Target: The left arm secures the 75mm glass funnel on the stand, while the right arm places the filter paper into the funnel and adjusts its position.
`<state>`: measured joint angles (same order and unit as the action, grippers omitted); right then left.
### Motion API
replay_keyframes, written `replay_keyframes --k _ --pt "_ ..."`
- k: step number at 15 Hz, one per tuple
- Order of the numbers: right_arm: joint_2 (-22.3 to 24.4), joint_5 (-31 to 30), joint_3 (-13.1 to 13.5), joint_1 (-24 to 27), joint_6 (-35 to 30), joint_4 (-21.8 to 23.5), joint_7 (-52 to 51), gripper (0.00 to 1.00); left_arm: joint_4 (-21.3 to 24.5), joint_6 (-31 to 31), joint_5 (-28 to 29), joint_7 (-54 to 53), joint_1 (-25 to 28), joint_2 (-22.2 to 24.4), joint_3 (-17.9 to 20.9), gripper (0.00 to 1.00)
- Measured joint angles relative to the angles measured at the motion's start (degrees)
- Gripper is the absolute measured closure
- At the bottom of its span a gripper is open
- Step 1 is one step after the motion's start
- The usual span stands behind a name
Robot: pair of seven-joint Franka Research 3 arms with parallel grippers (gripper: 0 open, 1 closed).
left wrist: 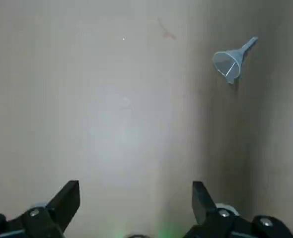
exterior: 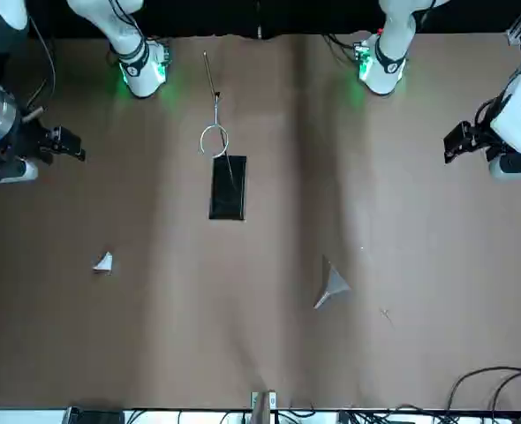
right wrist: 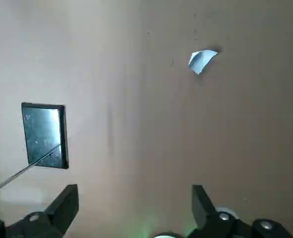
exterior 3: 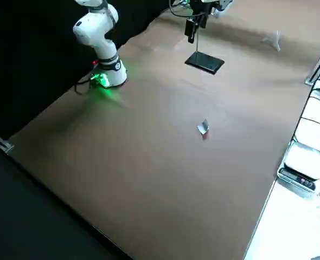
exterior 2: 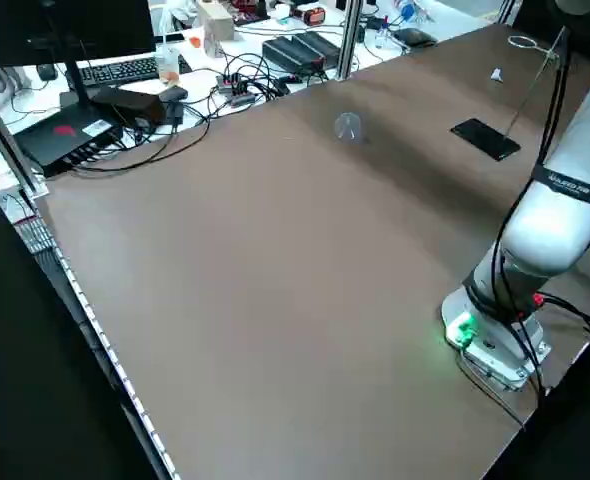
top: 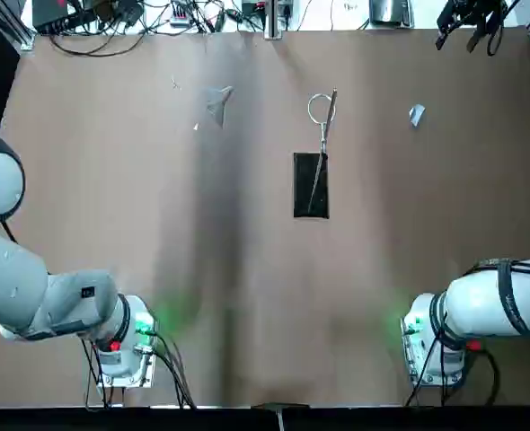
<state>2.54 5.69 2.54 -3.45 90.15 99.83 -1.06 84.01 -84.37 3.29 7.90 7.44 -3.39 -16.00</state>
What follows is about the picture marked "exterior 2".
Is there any clear glass funnel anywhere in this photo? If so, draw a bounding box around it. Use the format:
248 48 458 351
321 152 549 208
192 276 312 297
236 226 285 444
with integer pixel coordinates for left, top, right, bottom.
333 112 369 146

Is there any grey usb hub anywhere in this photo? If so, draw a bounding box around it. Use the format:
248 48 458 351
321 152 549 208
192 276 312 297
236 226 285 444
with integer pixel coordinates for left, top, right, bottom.
216 72 256 106

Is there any small black adapter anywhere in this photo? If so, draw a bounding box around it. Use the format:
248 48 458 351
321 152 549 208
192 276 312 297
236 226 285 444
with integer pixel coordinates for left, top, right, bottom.
159 84 190 104

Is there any black power supply unit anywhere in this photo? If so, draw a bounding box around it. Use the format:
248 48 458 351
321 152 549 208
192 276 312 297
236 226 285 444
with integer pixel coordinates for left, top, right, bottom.
292 30 344 66
262 35 321 76

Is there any black rectangular box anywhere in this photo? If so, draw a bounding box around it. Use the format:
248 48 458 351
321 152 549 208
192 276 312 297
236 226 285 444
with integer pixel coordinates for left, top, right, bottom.
89 87 169 129

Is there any white led strip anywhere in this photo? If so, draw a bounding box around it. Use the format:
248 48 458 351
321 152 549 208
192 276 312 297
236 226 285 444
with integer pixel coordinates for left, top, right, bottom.
14 189 182 480

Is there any white paper orange mark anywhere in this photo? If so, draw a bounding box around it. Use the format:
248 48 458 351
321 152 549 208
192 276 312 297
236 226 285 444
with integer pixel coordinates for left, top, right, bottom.
177 27 206 51

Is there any red black device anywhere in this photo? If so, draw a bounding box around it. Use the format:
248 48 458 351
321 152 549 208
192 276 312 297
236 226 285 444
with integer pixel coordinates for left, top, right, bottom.
294 4 326 26

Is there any brown cardboard box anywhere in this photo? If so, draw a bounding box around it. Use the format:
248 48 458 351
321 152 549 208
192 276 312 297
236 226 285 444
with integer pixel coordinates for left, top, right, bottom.
197 2 236 59

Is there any black flat device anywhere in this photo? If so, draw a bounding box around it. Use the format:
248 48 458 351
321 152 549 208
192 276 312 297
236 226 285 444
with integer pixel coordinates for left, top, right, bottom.
392 27 439 49

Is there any black keyboard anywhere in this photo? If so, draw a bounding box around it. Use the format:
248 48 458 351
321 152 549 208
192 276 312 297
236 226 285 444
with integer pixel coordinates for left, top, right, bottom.
77 54 194 89

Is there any black computer box red logo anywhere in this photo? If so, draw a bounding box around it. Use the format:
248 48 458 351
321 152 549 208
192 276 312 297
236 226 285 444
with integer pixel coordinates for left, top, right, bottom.
12 102 126 179

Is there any black computer monitor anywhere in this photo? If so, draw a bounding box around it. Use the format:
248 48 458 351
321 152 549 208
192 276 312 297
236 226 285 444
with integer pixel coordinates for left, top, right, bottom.
0 0 157 114

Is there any black looping cable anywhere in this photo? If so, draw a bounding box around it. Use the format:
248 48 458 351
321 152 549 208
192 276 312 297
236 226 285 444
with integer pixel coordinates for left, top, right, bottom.
72 102 211 174

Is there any aluminium camera post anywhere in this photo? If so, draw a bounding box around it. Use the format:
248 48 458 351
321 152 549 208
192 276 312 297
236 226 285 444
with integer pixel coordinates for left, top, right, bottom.
335 0 364 81

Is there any metal ring stand black base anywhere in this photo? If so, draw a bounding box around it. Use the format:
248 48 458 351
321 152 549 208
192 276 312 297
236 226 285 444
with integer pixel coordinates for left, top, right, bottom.
449 27 566 162

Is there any black cable with red plug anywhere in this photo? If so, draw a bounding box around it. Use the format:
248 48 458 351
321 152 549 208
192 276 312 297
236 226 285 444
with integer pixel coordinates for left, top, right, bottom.
532 292 590 341

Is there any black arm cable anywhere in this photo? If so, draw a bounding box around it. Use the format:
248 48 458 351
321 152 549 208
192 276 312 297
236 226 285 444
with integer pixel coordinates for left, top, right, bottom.
489 27 574 331

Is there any aluminium corner post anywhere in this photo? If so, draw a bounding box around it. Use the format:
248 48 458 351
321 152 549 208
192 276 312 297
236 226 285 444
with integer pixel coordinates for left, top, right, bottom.
0 74 49 199

